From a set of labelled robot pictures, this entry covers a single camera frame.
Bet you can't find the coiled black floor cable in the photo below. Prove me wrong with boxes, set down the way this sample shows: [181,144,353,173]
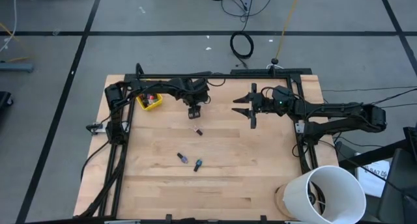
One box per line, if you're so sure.
[229,31,255,68]

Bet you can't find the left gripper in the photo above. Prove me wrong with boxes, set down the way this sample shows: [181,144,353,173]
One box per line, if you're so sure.
[182,79,211,120]

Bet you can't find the thin black floor cable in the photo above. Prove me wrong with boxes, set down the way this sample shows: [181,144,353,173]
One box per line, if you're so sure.
[322,85,417,92]

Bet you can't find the black object on floor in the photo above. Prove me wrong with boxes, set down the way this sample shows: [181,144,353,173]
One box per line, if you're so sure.
[0,91,14,116]

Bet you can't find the yellow orange hanging cable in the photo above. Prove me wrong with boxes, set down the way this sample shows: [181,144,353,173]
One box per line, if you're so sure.
[275,0,302,60]

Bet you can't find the white cylindrical lamp shade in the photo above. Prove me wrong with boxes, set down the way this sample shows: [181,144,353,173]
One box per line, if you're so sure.
[282,165,367,224]

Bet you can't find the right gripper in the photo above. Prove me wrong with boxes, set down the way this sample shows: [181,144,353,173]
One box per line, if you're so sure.
[231,83,278,130]

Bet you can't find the black aluminium table frame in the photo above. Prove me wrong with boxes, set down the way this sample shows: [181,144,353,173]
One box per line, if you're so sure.
[78,63,320,224]

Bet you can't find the black metal beam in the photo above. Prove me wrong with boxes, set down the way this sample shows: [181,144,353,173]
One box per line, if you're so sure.
[338,139,417,169]

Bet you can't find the yellow slotted plastic basket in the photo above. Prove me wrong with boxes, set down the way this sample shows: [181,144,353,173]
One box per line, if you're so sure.
[136,92,164,112]

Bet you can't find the white floor cable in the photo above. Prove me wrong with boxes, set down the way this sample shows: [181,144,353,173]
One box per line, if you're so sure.
[0,0,18,52]

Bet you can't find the grey metal floor rail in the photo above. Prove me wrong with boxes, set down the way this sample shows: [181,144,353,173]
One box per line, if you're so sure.
[0,61,35,74]

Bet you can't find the white printed paper sheet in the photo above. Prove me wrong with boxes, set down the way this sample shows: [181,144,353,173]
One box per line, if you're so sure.
[356,159,391,198]

